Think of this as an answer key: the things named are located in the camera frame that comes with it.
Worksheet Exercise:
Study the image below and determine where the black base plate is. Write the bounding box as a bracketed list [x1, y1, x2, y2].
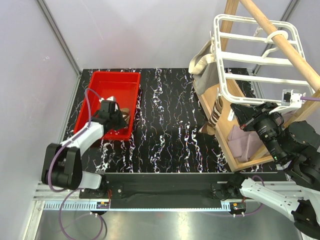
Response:
[79, 172, 286, 212]

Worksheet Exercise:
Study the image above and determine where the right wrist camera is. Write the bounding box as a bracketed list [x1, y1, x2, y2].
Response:
[269, 89, 320, 114]

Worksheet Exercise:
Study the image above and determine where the wooden rack frame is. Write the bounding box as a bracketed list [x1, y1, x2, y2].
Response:
[198, 0, 320, 172]

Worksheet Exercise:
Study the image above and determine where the wooden hanging rod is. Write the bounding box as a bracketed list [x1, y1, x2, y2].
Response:
[240, 0, 320, 92]

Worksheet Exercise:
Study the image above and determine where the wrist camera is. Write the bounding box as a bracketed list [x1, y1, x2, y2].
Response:
[269, 89, 320, 114]
[99, 96, 116, 103]

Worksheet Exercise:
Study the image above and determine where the brown striped sock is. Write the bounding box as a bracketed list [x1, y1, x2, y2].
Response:
[198, 96, 224, 136]
[119, 108, 130, 126]

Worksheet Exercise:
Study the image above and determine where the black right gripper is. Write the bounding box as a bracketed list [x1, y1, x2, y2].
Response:
[230, 100, 285, 162]

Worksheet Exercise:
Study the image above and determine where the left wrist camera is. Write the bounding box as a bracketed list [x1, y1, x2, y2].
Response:
[99, 96, 116, 103]

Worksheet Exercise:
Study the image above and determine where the mauve sock in tray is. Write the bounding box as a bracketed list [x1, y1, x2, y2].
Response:
[227, 125, 263, 163]

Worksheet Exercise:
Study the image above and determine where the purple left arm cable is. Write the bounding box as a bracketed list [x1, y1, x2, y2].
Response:
[47, 88, 103, 193]

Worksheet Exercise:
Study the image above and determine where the red snowflake sock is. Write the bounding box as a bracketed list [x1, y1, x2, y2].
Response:
[106, 128, 128, 138]

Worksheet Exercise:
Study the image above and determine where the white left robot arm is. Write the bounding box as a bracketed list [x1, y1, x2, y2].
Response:
[41, 100, 130, 198]

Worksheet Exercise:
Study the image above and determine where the cream grey sock hanging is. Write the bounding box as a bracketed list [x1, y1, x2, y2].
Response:
[188, 40, 220, 95]

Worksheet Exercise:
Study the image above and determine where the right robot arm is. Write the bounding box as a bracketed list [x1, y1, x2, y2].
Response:
[221, 102, 320, 240]

